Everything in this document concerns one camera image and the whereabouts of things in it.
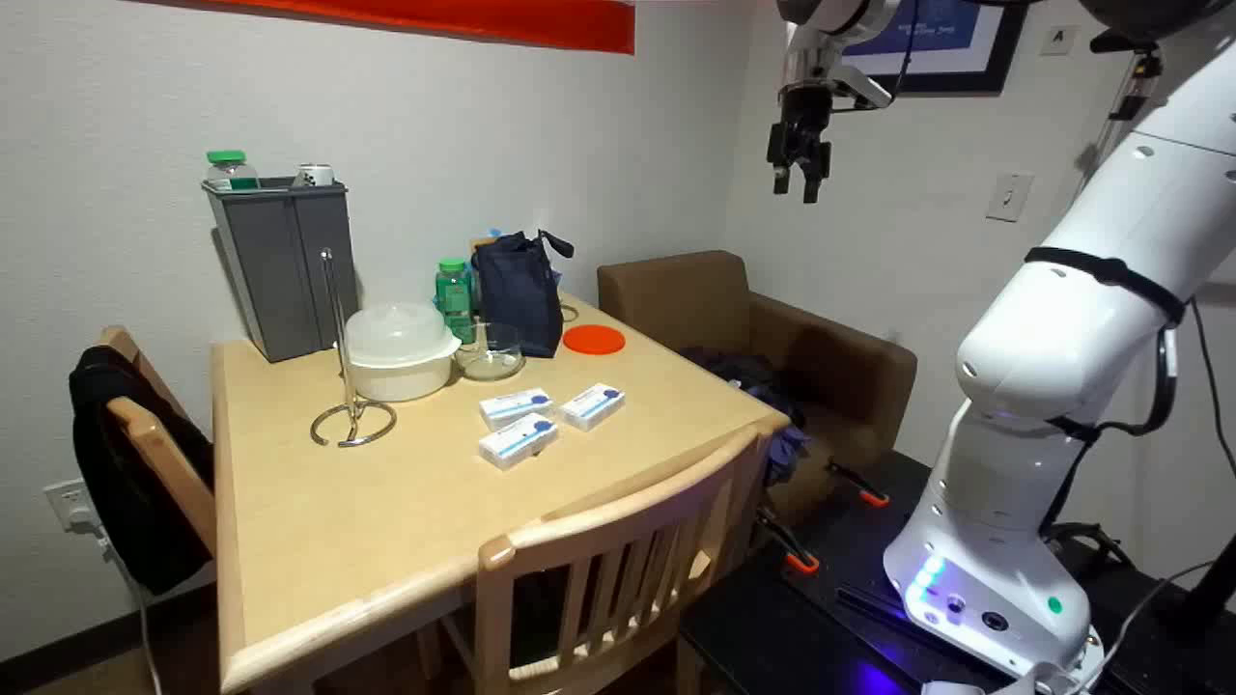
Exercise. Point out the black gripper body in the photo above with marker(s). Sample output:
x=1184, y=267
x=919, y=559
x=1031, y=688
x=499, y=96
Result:
x=800, y=122

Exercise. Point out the green plastic bottle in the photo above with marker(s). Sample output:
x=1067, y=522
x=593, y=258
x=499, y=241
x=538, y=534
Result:
x=455, y=296

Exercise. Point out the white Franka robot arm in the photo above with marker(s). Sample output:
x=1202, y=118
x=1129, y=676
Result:
x=1067, y=335

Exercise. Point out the green-lidded jar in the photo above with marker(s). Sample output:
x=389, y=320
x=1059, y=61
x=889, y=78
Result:
x=229, y=160

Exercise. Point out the black camera stand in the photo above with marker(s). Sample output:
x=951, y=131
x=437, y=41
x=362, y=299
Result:
x=1122, y=41

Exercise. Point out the white wall outlet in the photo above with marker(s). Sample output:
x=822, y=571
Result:
x=71, y=505

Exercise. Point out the wrist-mounted camera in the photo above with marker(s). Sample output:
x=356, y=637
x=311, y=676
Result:
x=859, y=88

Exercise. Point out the clear glass bowl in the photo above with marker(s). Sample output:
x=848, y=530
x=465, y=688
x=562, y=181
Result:
x=490, y=365

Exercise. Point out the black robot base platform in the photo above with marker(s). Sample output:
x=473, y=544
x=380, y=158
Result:
x=773, y=631

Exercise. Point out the orange round lid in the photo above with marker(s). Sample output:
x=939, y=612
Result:
x=593, y=343

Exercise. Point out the wooden slat-back chair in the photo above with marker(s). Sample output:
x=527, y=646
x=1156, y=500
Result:
x=619, y=505

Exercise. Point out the white lidded plastic bowl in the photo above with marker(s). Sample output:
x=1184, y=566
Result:
x=396, y=351

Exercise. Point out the purple cloth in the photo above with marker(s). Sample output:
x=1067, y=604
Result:
x=787, y=450

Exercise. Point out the white covid test box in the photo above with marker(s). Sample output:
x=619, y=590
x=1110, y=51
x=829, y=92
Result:
x=521, y=444
x=516, y=407
x=593, y=407

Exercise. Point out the clear small jar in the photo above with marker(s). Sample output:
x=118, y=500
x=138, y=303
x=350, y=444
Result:
x=319, y=173

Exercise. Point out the small white wall plate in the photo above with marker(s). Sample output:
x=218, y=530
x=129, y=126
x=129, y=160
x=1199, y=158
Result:
x=1056, y=41

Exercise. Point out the black clothes pile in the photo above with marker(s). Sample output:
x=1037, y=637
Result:
x=755, y=374

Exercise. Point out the wooden chair with jacket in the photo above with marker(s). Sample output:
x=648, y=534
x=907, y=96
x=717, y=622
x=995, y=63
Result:
x=168, y=469

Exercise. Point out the brown armchair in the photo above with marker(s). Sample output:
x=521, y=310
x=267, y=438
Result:
x=836, y=374

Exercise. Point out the dark navy bag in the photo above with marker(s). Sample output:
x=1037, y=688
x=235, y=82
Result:
x=521, y=296

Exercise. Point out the white light switch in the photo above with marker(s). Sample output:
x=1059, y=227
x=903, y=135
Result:
x=1009, y=200

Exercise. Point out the red wall banner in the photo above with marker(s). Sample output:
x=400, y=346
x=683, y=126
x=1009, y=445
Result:
x=449, y=16

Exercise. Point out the grey plastic bin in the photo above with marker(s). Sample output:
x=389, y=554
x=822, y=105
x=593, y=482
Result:
x=285, y=274

